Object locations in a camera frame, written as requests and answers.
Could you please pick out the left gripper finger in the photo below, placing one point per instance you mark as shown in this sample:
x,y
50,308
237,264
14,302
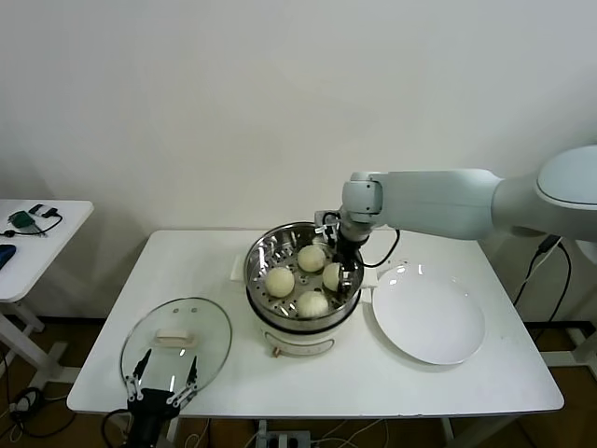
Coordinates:
x,y
141,364
192,371

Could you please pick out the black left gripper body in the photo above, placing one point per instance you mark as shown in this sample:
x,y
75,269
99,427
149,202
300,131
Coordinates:
x,y
151,408

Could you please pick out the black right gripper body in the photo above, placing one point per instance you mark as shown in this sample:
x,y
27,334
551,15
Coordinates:
x,y
350,247

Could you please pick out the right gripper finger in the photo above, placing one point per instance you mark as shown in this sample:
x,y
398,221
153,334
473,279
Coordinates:
x,y
347,281
344,267

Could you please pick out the white steamed baozi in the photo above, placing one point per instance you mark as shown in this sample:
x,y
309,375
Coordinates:
x,y
280,282
313,304
311,258
332,276

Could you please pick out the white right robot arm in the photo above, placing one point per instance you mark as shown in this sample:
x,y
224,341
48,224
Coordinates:
x,y
443,200

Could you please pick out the perforated steel steamer basket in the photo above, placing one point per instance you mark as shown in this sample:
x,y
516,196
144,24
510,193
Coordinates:
x,y
266,256

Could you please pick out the white electric cooker base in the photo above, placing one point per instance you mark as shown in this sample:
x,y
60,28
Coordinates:
x,y
298,343

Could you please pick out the white round plate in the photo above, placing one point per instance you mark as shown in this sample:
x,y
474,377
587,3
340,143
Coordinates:
x,y
429,317

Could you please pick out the white power strip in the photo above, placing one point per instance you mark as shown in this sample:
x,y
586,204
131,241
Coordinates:
x,y
284,441

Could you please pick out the white side table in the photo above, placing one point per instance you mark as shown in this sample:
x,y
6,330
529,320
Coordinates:
x,y
51,261

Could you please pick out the blue flat object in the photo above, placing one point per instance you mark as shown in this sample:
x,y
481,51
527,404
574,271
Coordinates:
x,y
7,256

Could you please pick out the small black white device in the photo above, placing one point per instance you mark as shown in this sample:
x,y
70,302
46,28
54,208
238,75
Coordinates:
x,y
37,209

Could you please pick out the green circuit board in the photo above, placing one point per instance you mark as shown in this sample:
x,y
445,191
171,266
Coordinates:
x,y
21,219

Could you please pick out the white shelf stand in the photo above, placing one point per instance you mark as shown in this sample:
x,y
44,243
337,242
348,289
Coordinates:
x,y
562,358

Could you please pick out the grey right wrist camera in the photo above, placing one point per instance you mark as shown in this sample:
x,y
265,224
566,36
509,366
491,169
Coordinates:
x,y
322,218

